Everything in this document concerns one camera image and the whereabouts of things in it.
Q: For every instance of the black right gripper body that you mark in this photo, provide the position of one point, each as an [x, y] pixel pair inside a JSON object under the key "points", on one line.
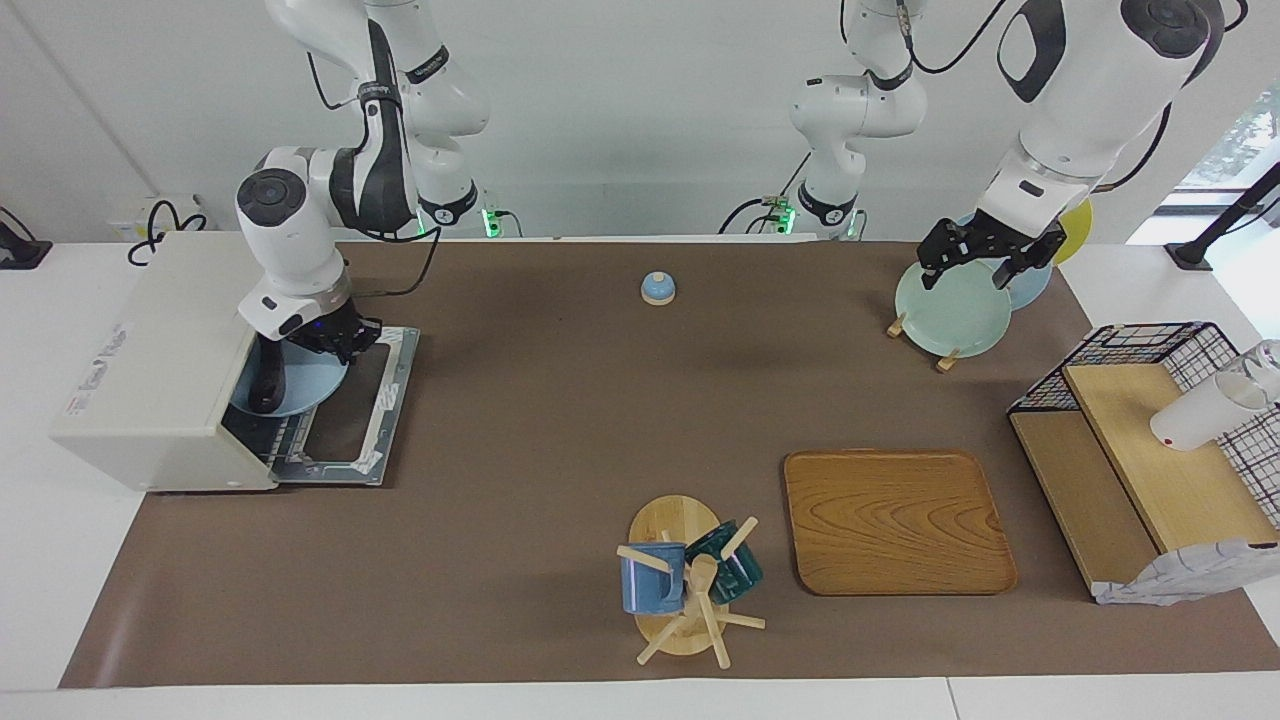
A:
{"points": [[340, 330]]}

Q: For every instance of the dark green mug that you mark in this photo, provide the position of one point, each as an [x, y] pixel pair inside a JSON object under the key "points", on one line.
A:
{"points": [[740, 575]]}

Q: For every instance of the brown wooden tray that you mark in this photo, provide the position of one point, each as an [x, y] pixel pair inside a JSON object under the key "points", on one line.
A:
{"points": [[890, 525]]}

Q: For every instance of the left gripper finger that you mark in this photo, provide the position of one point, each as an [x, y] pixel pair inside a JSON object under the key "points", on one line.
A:
{"points": [[1009, 273], [932, 272]]}

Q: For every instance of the brown table mat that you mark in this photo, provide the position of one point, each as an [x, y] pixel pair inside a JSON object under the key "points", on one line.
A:
{"points": [[480, 540]]}

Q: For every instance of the white cup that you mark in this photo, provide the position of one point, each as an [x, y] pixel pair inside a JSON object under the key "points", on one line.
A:
{"points": [[1195, 415]]}

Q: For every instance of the white wall socket box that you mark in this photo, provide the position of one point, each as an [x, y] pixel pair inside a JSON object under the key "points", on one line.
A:
{"points": [[125, 215]]}

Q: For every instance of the black camera stand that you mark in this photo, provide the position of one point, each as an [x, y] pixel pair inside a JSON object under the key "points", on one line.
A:
{"points": [[1230, 215]]}

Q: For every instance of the clear glass cup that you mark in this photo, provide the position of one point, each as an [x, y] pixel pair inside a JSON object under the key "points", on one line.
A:
{"points": [[1265, 365]]}

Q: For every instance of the dark purple eggplant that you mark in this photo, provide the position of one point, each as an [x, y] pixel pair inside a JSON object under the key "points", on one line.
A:
{"points": [[264, 388]]}

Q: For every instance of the light blue racked plate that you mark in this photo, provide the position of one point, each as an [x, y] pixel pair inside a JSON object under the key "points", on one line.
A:
{"points": [[1035, 290]]}

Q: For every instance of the light wooden stepped shelf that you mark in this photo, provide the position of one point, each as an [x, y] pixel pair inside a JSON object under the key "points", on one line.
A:
{"points": [[1170, 490]]}

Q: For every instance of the blue mug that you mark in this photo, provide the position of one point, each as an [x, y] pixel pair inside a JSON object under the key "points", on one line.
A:
{"points": [[650, 585]]}

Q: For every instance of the black table clamp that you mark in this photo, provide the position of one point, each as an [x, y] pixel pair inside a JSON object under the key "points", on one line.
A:
{"points": [[20, 252]]}

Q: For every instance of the yellow plate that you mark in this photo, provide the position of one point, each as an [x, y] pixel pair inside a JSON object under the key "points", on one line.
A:
{"points": [[1080, 225]]}

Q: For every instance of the wooden mug tree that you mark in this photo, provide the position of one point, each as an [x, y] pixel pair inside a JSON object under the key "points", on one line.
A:
{"points": [[672, 520]]}

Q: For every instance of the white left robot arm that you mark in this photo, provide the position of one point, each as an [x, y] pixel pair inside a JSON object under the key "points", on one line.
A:
{"points": [[1090, 80]]}

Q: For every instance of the wooden plate rack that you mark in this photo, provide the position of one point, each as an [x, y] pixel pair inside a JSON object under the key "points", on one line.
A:
{"points": [[947, 361]]}

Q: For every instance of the grey white checked cloth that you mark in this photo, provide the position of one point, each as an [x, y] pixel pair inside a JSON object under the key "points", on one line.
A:
{"points": [[1180, 578]]}

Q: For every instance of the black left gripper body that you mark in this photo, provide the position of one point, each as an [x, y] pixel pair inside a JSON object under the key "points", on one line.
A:
{"points": [[995, 240]]}

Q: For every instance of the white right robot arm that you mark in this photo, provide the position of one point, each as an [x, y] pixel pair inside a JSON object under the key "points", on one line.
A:
{"points": [[290, 240]]}

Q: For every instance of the pale green plate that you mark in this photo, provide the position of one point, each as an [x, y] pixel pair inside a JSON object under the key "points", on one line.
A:
{"points": [[950, 315]]}

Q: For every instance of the white toaster oven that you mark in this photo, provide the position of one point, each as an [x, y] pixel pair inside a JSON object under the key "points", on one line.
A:
{"points": [[150, 380]]}

